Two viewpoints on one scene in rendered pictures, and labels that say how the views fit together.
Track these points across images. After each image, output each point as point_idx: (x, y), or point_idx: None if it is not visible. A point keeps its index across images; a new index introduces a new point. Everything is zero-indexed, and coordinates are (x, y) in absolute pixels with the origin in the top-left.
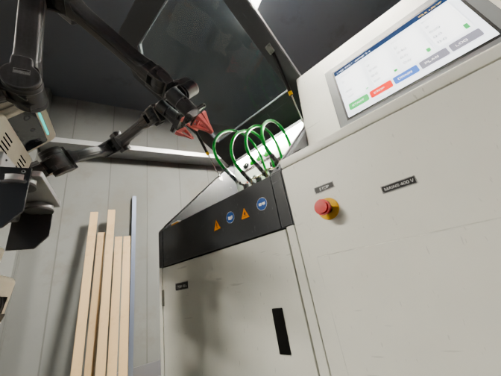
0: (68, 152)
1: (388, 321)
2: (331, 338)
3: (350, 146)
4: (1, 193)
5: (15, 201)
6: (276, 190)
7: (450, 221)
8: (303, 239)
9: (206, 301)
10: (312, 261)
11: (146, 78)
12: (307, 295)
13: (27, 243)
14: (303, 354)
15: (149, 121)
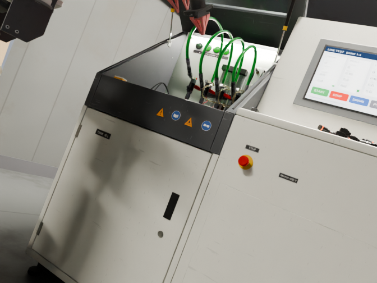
0: None
1: (233, 232)
2: (199, 224)
3: (284, 137)
4: (32, 11)
5: (40, 23)
6: (222, 125)
7: (293, 209)
8: (218, 168)
9: (122, 158)
10: (215, 182)
11: None
12: (200, 197)
13: (2, 35)
14: (177, 223)
15: None
